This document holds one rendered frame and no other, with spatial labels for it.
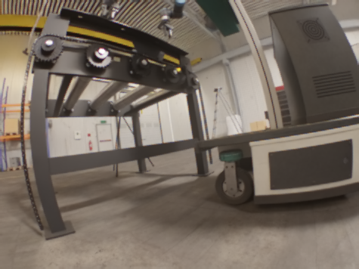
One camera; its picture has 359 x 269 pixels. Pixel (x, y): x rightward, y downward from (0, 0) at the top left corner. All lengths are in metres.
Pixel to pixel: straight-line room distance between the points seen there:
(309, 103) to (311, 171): 0.25
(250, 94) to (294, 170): 10.54
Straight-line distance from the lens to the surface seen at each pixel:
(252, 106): 10.91
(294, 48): 0.72
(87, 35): 8.41
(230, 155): 0.65
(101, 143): 10.40
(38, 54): 0.85
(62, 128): 9.99
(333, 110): 0.68
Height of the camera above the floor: 0.33
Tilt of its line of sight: 2 degrees up
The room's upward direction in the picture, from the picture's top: 8 degrees counter-clockwise
